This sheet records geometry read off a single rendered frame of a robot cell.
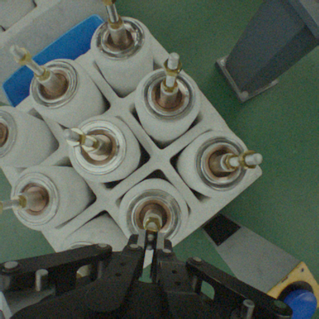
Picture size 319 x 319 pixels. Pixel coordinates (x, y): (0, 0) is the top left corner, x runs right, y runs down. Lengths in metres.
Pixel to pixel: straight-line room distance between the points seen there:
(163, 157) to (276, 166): 0.38
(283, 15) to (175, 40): 0.33
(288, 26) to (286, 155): 0.36
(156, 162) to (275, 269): 0.23
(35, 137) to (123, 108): 0.15
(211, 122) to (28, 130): 0.30
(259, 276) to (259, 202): 0.33
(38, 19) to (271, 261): 0.62
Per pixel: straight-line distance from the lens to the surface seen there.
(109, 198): 0.33
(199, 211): 0.33
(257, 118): 0.59
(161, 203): 0.24
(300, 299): 0.26
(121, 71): 0.30
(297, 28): 0.40
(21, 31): 0.54
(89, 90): 0.30
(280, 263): 0.27
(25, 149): 0.33
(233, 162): 0.21
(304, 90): 0.73
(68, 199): 0.28
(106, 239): 0.28
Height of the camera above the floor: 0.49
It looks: 87 degrees down
